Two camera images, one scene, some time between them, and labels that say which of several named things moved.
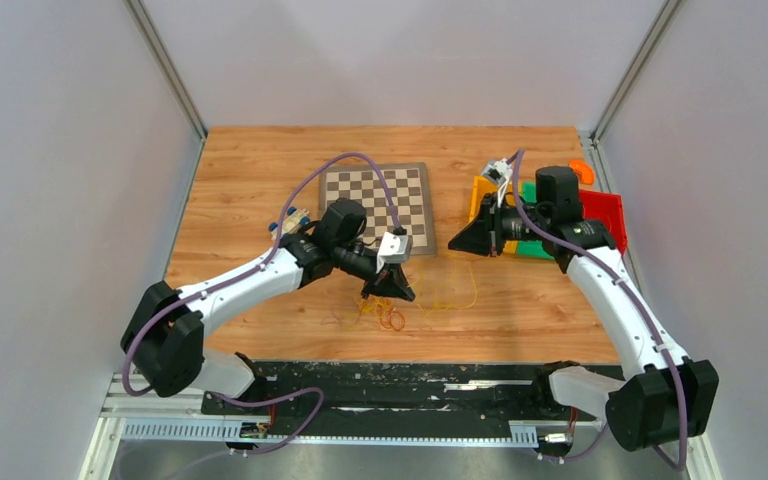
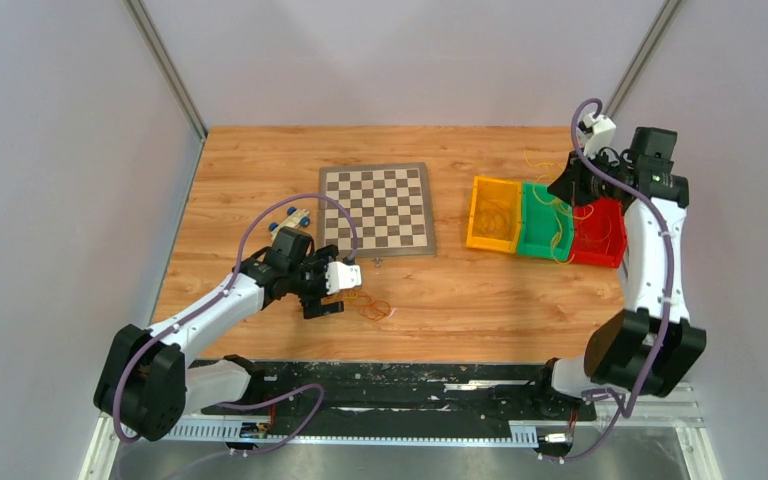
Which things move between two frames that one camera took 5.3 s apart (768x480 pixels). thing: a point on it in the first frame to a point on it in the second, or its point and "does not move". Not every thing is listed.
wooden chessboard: (408, 186) does not move
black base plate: (408, 396) does not move
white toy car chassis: (292, 222) does not move
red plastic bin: (607, 208) does not move
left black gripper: (389, 281) to (312, 305)
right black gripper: (483, 235) to (568, 186)
